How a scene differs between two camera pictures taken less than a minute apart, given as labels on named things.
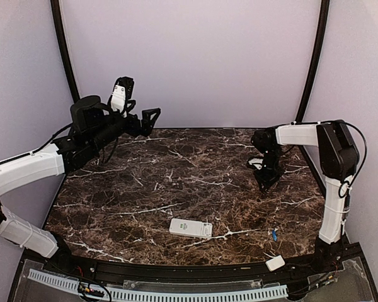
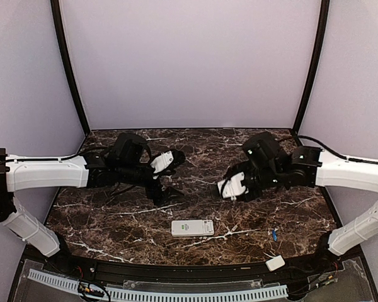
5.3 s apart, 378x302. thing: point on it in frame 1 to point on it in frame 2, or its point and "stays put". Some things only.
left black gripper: (146, 126) to (162, 197)
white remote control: (193, 228) stays put
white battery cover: (275, 263) stays put
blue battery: (274, 234) stays put
